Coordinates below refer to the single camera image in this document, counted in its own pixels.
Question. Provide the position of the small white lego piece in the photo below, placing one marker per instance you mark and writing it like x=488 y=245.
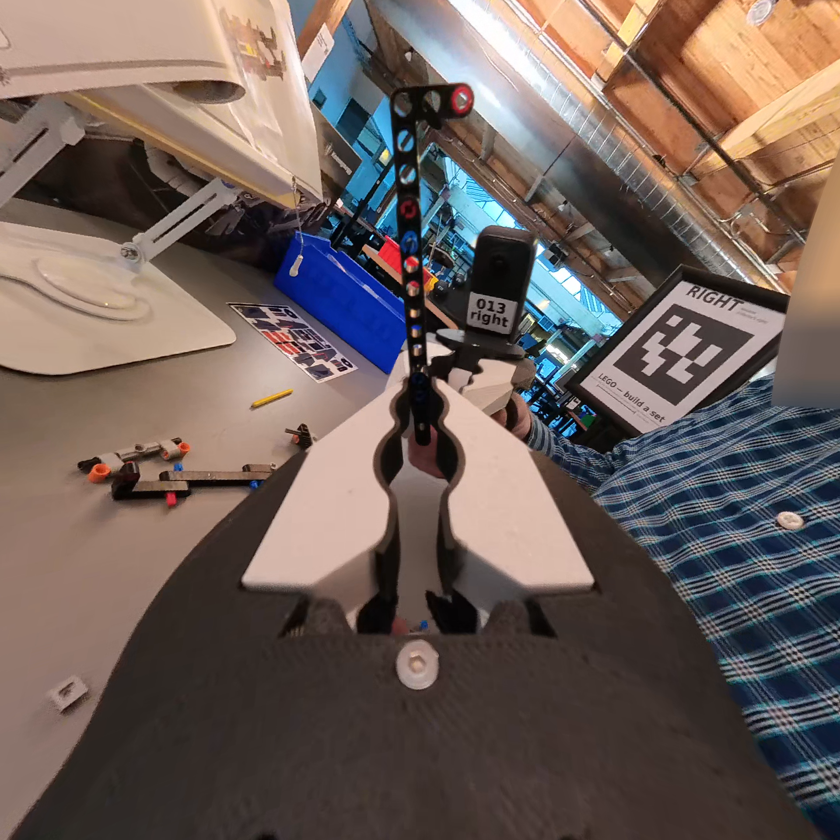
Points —
x=67 y=694

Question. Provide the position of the black lego beam assembly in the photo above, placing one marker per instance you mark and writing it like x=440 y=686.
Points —
x=416 y=364

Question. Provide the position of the person's plaid shirt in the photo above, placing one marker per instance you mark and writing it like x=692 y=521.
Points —
x=754 y=623

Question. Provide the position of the white book stand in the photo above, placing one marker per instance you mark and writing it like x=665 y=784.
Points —
x=98 y=328

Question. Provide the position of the framed marker sign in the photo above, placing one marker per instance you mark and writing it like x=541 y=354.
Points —
x=689 y=348

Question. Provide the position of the small black lego connector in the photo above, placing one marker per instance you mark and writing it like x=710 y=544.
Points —
x=302 y=436

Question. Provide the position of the grey lego assembly orange pins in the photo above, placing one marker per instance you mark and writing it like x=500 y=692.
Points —
x=141 y=451

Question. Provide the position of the person's right forearm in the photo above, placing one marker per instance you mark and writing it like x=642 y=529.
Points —
x=656 y=433

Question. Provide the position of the black lego frame assembly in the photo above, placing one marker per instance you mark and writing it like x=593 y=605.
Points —
x=210 y=474

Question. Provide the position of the silver ventilation duct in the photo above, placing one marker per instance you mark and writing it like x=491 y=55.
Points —
x=590 y=157

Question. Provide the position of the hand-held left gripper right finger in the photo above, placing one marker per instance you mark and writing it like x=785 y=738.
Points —
x=512 y=525

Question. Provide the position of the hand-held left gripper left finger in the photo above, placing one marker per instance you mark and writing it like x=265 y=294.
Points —
x=315 y=525

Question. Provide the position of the lego sticker sheet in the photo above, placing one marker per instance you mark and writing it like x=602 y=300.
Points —
x=295 y=341

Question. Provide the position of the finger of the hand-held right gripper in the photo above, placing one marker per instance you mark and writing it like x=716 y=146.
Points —
x=441 y=366
x=495 y=390

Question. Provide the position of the person's right hand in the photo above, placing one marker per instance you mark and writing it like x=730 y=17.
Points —
x=520 y=417

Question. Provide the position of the lego instruction booklet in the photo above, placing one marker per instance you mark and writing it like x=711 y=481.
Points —
x=131 y=39

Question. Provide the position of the blue storage bin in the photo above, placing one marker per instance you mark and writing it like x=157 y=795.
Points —
x=341 y=295

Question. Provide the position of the yellow lego axle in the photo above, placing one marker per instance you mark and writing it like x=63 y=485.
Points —
x=272 y=397

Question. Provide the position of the white hanging sign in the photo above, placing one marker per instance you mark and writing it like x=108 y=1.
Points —
x=320 y=52

